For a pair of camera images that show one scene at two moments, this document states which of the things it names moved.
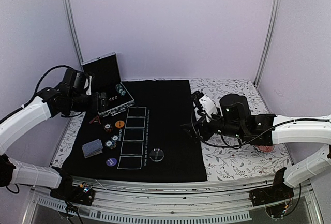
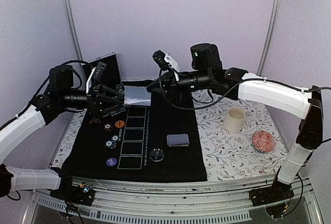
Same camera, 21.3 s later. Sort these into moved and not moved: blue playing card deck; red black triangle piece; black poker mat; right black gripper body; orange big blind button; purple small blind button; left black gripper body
Moved: left black gripper body; right black gripper body; blue playing card deck
Not moved: orange big blind button; black poker mat; purple small blind button; red black triangle piece
